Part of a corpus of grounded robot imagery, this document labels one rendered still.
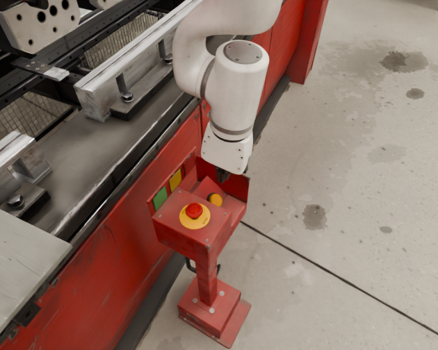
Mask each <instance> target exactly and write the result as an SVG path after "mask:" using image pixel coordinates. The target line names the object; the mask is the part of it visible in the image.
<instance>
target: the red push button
mask: <svg viewBox="0 0 438 350"><path fill-rule="evenodd" d="M202 213H203V208H202V206H201V205H200V204H198V203H191V204H189V205H188V206H187V207H186V214H187V215H188V216H189V217H190V218H191V219H198V218H199V217H200V215H201V214H202Z"/></svg>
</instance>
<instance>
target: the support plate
mask: <svg viewBox="0 0 438 350"><path fill-rule="evenodd" d="M72 248H73V247H72V245H71V244H69V243H67V242H65V241H63V240H61V239H59V238H57V237H55V236H53V235H51V234H49V233H47V232H45V231H43V230H41V229H39V228H37V227H35V226H33V225H31V224H29V223H27V222H25V221H23V220H21V219H19V218H17V217H15V216H13V215H11V214H9V213H7V212H5V211H2V210H0V333H1V332H2V330H3V329H4V328H5V327H6V326H7V325H8V324H9V323H10V321H11V320H12V319H13V318H14V316H15V315H16V314H17V313H18V312H19V311H20V310H21V309H22V307H23V306H24V305H25V303H26V302H27V301H28V300H29V299H30V298H31V297H32V296H33V294H34V293H35V292H36V290H37V289H38V288H39V287H40V286H41V285H42V284H43V283H44V281H45V280H46V279H47V278H48V276H49V275H50V274H51V273H52V272H53V271H54V270H55V268H56V267H57V266H58V265H59V263H60V262H61V261H62V260H63V258H64V257H65V256H66V255H67V254H68V253H69V252H70V250H71V249H72Z"/></svg>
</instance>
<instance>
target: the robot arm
mask: <svg viewBox="0 0 438 350"><path fill-rule="evenodd" d="M281 5H282V0H203V1H201V2H200V3H199V4H197V5H196V7H194V9H192V10H191V11H190V12H189V13H188V14H187V16H185V17H184V18H183V20H182V21H181V23H180V25H179V26H178V27H177V30H176V31H175V35H174V37H173V41H172V64H173V72H174V77H175V81H176V84H177V85H178V87H179V88H180V89H181V90H183V91H184V92H186V93H188V94H190V95H192V96H194V97H197V98H199V99H202V100H204V101H206V102H207V103H208V104H209V105H210V107H211V110H210V111H209V112H208V114H207V117H210V121H209V123H208V124H207V127H206V130H205V133H204V138H203V141H202V148H201V157H202V158H203V159H204V160H205V161H207V162H209V163H211V164H213V165H215V169H216V176H217V182H220V183H222V184H223V183H224V181H225V180H228V178H229V176H230V173H233V174H242V173H244V174H246V172H247V170H248V162H249V161H250V158H251V154H252V143H253V134H252V129H253V126H254V121H255V117H256V114H257V109H258V106H259V101H260V98H261V93H262V90H263V84H264V81H265V77H266V72H267V69H268V64H269V56H268V54H267V52H266V51H265V50H264V49H263V48H262V47H260V46H259V45H258V44H255V43H253V42H250V41H246V40H232V41H228V42H226V43H223V44H221V45H220V46H219V47H218V49H217V51H216V56H213V55H211V54H210V53H209V52H208V51H207V50H206V37H208V36H211V35H256V34H260V33H264V32H266V31H267V30H269V29H270V28H271V27H272V26H273V24H274V23H275V21H276V19H277V17H278V15H279V11H280V8H281Z"/></svg>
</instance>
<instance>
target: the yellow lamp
mask: <svg viewBox="0 0 438 350"><path fill-rule="evenodd" d="M181 181H182V179H181V169H179V170H178V171H177V173H176V174H175V175H174V176H173V177H172V178H171V179H170V180H169V182H170V189H171V192H172V191H173V190H174V189H175V188H176V187H177V186H178V184H180V182H181Z"/></svg>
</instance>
